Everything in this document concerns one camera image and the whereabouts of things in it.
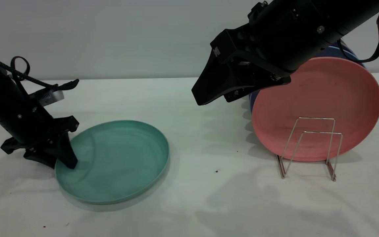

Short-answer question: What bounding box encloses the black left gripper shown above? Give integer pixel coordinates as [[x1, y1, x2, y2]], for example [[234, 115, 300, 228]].
[[0, 116, 80, 170]]

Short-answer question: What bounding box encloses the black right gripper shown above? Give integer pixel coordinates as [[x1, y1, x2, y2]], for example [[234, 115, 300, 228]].
[[191, 25, 291, 106]]

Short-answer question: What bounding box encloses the green plate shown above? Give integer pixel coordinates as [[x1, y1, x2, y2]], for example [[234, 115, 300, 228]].
[[55, 120, 170, 205]]

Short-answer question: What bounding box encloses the pink plate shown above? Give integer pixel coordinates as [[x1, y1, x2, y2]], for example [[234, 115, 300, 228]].
[[251, 57, 379, 162]]

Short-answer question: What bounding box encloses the blue plate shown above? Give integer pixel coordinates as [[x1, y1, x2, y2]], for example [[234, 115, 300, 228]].
[[249, 39, 367, 113]]

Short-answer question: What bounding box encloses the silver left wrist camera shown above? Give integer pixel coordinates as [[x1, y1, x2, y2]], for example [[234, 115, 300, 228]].
[[30, 89, 65, 106]]

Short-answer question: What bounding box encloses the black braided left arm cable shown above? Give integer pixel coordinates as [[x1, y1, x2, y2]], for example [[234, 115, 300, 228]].
[[0, 49, 80, 96]]

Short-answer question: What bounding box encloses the metal wire plate rack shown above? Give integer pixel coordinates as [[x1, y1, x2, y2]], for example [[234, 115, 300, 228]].
[[276, 117, 344, 182]]

